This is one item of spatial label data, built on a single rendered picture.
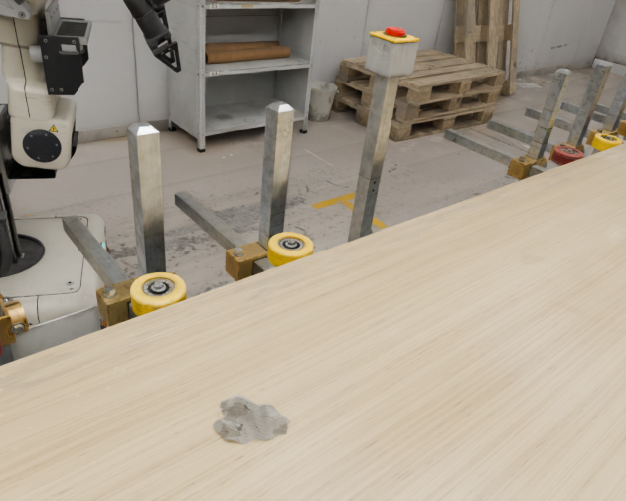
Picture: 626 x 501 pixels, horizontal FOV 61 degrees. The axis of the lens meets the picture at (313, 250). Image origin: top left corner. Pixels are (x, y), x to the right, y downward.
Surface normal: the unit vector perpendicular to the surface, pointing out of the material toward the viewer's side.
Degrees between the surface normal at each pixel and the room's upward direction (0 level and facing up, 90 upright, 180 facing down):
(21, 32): 90
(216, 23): 90
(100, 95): 90
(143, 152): 90
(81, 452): 0
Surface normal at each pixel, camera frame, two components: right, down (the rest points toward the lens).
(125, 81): 0.63, 0.47
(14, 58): 0.28, 0.54
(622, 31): -0.77, 0.27
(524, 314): 0.11, -0.84
